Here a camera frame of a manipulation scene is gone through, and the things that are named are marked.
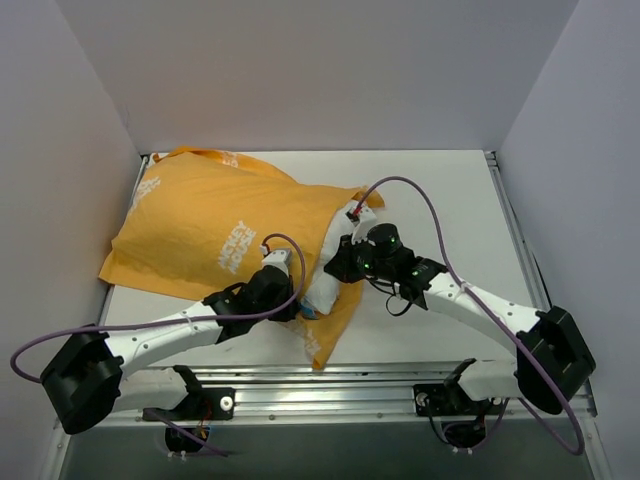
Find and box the white pillow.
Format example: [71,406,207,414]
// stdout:
[302,199,369,317]

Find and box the yellow Mickey Mouse pillowcase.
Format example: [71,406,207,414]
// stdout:
[99,147,366,369]

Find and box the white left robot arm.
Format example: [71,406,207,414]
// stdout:
[40,265,298,435]

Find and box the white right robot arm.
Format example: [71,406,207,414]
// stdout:
[324,223,596,415]

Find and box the blue pillow label tag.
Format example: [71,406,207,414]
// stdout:
[300,300,320,320]

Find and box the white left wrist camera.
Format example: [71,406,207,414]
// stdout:
[260,244,293,275]

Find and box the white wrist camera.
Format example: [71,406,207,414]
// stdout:
[346,203,378,245]
[260,244,293,275]

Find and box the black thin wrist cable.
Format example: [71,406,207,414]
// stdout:
[369,277,426,317]

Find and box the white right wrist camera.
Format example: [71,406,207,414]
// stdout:
[346,203,378,245]

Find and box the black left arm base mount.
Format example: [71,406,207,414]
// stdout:
[142,387,236,422]

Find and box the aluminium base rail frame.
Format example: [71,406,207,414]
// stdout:
[39,152,614,480]

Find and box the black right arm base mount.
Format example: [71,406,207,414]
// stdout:
[412,383,502,417]

